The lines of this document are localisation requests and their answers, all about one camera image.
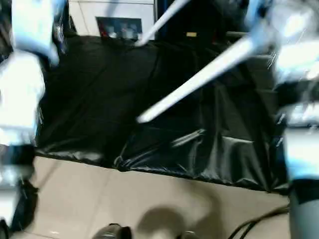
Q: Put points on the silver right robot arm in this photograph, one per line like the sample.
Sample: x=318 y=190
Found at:
x=299 y=99

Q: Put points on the toy figures behind cabinet glass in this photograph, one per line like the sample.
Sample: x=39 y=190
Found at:
x=119 y=29

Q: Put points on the silver left leg black foot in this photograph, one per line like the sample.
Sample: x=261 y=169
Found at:
x=112 y=232

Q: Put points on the white plastic table leg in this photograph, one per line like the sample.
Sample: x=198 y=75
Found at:
x=199 y=77
x=162 y=22

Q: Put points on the black work mat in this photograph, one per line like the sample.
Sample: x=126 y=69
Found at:
x=99 y=99

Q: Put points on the white cabinet with glass doors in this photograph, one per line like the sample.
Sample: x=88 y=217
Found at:
x=119 y=10

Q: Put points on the black tv cabinet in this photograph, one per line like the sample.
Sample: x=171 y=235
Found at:
x=209 y=17

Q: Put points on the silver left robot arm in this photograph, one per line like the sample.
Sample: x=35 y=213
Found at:
x=22 y=89

